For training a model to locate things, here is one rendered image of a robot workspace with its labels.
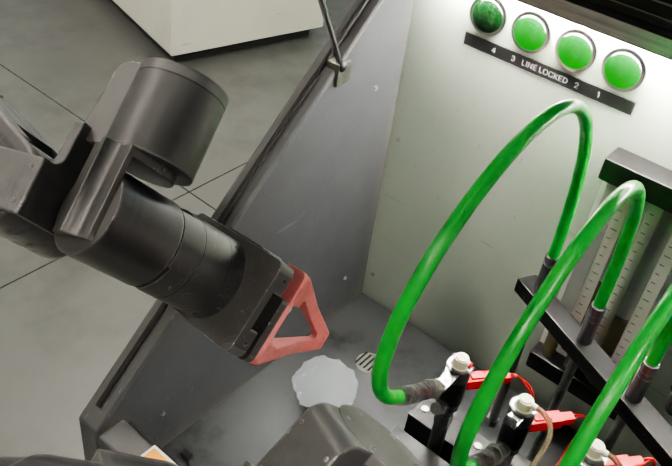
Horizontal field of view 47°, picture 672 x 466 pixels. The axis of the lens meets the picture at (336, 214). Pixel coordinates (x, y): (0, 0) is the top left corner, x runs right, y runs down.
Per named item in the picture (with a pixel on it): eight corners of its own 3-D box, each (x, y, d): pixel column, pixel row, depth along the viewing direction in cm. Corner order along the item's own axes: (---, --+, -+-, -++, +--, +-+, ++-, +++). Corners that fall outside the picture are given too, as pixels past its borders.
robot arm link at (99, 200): (24, 240, 44) (77, 253, 41) (77, 135, 46) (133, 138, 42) (117, 284, 49) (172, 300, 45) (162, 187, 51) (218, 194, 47)
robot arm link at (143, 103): (44, 243, 53) (-51, 192, 46) (116, 98, 56) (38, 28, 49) (184, 289, 48) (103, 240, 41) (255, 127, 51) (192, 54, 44)
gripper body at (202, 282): (217, 221, 56) (141, 174, 51) (302, 274, 49) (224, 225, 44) (168, 298, 56) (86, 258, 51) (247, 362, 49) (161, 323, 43)
